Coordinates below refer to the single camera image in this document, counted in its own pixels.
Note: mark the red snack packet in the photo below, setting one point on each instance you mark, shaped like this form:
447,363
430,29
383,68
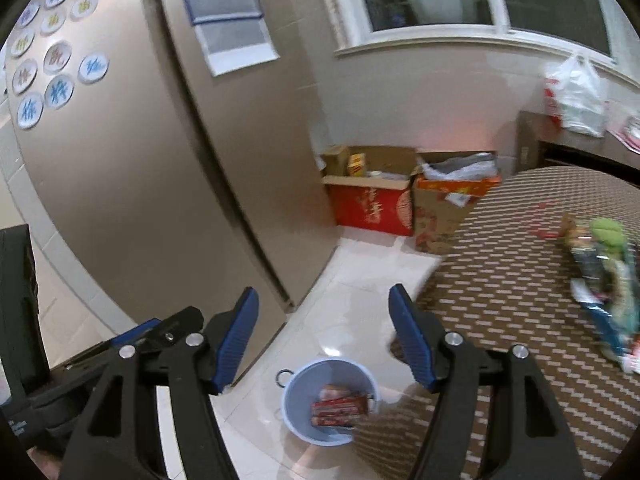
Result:
340,410

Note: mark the white plastic bag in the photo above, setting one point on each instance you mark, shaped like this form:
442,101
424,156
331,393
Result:
580,95

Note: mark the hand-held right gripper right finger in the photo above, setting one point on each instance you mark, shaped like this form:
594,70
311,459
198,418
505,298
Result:
411,345

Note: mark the pink papers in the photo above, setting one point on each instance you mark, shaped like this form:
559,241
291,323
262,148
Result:
627,132

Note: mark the dark wooden desk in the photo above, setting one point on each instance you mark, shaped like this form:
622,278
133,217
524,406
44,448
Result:
530,145

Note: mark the red cardboard box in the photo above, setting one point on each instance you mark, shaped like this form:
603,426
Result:
370,207

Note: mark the orange printed cardboard box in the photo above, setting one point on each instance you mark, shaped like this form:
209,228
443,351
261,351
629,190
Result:
435,220

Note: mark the group of round wall plates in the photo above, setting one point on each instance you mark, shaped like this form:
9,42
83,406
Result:
56,56

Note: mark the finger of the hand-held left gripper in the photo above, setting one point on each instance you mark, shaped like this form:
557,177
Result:
170,323

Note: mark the brown patterned tablecloth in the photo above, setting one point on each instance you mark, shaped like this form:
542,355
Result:
500,285

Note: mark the small brown carton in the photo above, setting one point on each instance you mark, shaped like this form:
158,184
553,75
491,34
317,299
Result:
335,160

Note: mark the small yellow box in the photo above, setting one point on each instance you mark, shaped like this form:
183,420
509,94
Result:
357,165

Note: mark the clear plastic bag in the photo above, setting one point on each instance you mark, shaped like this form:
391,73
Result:
460,167

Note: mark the light blue plastic bucket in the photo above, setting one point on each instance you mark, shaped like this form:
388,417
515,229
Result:
300,395

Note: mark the white printed wrapper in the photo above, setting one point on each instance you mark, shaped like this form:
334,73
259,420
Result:
582,292

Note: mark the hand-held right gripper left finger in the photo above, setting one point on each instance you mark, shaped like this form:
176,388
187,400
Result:
239,342

